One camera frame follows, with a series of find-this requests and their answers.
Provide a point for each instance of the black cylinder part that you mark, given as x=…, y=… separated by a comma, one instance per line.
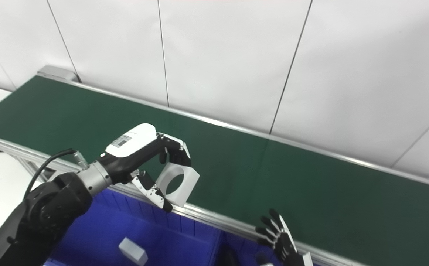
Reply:
x=229, y=258

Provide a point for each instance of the blue plastic bin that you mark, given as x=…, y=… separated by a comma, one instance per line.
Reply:
x=96, y=236
x=245, y=251

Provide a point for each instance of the green conveyor belt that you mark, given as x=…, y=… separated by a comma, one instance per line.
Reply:
x=207, y=218
x=292, y=184

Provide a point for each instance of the white square part with hole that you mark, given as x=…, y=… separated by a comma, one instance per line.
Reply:
x=190, y=181

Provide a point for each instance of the small white block part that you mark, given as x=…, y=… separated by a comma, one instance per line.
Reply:
x=133, y=251

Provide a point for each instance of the grey conveyor end housing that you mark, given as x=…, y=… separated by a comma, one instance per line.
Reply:
x=57, y=72

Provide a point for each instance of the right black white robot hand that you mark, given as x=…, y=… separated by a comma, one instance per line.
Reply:
x=284, y=251

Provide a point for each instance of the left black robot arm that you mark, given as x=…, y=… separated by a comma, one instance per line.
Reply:
x=51, y=207

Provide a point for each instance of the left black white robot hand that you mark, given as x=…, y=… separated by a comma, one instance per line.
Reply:
x=133, y=151

